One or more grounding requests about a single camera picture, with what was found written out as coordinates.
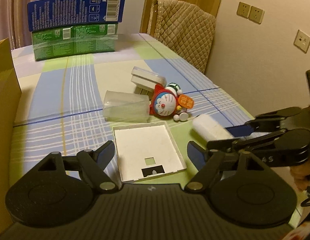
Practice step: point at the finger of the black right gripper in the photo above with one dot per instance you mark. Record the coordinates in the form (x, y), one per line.
(260, 145)
(271, 121)

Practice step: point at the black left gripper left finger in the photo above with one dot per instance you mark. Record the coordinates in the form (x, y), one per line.
(90, 165)

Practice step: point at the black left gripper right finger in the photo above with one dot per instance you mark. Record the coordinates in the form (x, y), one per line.
(210, 165)

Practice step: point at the white foam block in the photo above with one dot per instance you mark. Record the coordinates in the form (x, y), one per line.
(209, 129)

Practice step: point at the person's right hand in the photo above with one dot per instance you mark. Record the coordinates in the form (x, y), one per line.
(299, 174)

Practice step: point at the white shallow box lid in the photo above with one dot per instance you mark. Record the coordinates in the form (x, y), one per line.
(146, 151)

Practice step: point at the translucent plastic cup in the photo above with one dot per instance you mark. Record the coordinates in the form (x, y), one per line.
(126, 107)

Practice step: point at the checked tablecloth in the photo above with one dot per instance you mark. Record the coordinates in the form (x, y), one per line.
(61, 107)

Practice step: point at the Doraemon toy figure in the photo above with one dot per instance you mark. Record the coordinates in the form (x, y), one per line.
(165, 104)

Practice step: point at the green white striped ball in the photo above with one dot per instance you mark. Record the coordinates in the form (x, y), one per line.
(174, 88)

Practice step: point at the white rectangular box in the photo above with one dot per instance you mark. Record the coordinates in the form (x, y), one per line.
(145, 81)

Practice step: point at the brown cardboard box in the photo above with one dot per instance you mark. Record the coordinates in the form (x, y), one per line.
(10, 93)

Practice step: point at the beige quilted chair cover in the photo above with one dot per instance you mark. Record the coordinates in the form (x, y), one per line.
(184, 28)

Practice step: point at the green carton box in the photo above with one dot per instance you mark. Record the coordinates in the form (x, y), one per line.
(74, 40)

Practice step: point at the blue carton box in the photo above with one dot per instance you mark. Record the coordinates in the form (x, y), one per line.
(46, 14)

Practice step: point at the pink curtain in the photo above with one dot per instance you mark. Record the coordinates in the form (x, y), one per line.
(14, 22)

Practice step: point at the single wall socket plate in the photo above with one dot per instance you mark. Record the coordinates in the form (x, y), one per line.
(302, 41)

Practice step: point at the double wall socket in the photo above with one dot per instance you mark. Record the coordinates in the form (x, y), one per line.
(252, 13)

